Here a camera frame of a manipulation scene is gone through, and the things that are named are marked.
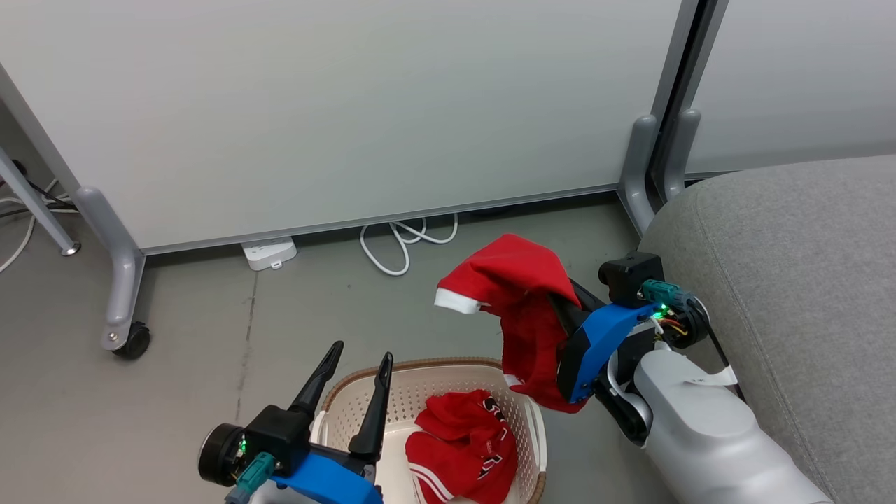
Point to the grey metal table leg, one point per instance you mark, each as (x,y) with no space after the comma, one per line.
(35,203)

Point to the black caster wheel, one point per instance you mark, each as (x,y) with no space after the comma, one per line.
(134,341)

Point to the red garment with white trim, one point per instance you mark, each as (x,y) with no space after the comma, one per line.
(518,294)

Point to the narrow white partition panel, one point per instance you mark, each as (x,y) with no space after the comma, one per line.
(798,77)

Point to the large white partition panel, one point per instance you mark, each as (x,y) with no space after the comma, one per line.
(336,105)

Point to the red jersey with white stripes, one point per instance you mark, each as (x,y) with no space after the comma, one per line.
(462,448)

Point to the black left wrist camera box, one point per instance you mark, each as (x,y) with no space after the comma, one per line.
(280,434)

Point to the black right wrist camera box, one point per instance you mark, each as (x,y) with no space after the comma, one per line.
(630,274)

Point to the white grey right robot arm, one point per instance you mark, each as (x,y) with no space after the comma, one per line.
(707,434)

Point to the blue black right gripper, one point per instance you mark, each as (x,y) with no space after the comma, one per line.
(595,343)

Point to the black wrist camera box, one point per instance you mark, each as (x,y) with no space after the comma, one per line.
(630,274)
(280,434)

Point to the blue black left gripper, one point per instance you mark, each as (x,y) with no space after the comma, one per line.
(325,479)

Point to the cream perforated laundry basket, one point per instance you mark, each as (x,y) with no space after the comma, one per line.
(350,413)

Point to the small white power strip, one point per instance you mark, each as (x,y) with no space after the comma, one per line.
(268,253)

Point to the grey fabric sofa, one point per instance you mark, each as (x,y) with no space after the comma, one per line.
(791,294)

